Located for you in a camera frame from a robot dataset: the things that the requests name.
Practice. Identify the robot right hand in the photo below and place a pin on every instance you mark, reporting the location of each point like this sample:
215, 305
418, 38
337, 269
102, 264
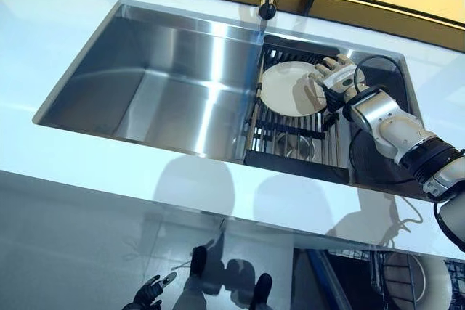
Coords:
338, 77

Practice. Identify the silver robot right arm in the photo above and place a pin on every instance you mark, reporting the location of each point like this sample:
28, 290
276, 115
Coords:
392, 125

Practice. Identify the cream round plate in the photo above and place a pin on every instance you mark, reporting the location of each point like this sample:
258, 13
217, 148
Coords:
410, 281
279, 88

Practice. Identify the white glossy cabinet door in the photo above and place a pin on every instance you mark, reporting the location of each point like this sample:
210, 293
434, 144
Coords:
109, 208
254, 241

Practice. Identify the stainless steel sink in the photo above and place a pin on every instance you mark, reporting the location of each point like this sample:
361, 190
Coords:
163, 88

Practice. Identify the black robot right foot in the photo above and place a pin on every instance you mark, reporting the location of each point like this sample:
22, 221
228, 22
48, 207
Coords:
263, 288

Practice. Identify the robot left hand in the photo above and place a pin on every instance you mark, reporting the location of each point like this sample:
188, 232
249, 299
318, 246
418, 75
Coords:
149, 292

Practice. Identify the built-in dishwasher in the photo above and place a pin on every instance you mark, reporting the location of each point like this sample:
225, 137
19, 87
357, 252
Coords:
338, 281

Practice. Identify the black sink dish rack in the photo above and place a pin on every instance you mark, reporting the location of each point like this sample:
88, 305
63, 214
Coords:
290, 165

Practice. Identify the round sink drain strainer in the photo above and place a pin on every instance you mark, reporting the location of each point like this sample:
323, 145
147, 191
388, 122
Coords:
299, 148

